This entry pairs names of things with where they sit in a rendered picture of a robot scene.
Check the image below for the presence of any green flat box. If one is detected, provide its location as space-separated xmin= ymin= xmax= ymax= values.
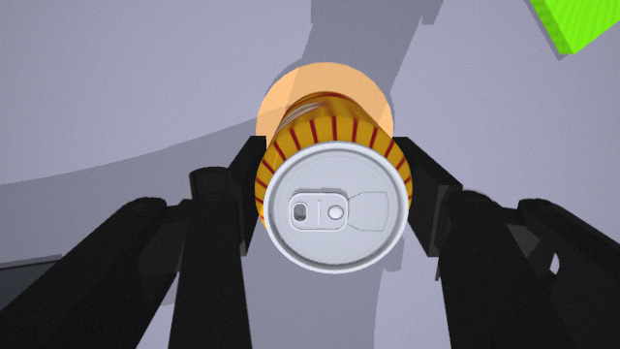
xmin=530 ymin=0 xmax=620 ymax=54

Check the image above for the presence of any yellow and red drink can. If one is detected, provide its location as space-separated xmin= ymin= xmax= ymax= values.
xmin=255 ymin=91 xmax=413 ymax=273

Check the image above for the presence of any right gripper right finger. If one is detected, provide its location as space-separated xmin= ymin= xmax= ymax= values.
xmin=392 ymin=137 xmax=620 ymax=349

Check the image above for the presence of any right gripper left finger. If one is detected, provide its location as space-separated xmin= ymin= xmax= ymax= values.
xmin=0 ymin=136 xmax=266 ymax=349

